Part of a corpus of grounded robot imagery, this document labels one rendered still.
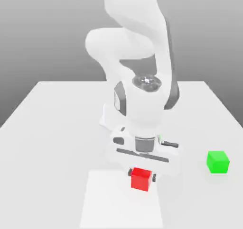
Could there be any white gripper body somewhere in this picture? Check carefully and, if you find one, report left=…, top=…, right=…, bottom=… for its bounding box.
left=107, top=145, right=182, bottom=177

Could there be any small red cube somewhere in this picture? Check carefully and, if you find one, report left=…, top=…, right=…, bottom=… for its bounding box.
left=130, top=167, right=153, bottom=192

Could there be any small green cube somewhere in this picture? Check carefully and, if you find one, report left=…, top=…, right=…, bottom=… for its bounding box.
left=206, top=150, right=231, bottom=174

